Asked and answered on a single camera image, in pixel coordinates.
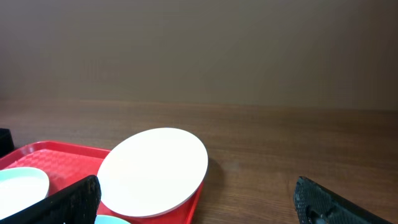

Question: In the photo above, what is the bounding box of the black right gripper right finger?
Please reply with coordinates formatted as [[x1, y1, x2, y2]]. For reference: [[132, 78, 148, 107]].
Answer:
[[293, 176, 391, 224]]

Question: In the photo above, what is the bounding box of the white round plate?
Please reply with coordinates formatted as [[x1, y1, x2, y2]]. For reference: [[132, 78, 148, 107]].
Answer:
[[97, 128, 208, 218]]

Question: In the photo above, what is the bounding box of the red plastic tray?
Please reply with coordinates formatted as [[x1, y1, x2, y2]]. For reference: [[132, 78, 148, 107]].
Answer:
[[1, 141, 203, 224]]

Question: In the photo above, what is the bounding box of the light blue plate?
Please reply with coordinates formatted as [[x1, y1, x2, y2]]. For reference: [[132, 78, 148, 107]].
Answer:
[[1, 167, 50, 219], [95, 215, 130, 224]]

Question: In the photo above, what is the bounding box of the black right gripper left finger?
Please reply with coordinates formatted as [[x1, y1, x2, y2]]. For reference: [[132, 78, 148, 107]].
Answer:
[[1, 175, 101, 224]]

